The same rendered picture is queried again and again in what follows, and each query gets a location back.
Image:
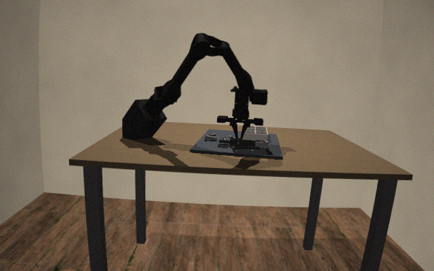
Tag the dark grey u-shaped fork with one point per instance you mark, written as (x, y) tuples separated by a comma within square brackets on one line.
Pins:
[(232, 142)]

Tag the white compartment tray with metal parts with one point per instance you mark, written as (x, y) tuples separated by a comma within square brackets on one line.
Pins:
[(261, 133)]

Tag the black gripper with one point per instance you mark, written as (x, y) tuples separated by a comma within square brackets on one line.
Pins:
[(240, 112)]

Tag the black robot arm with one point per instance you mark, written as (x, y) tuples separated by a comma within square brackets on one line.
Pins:
[(200, 48)]

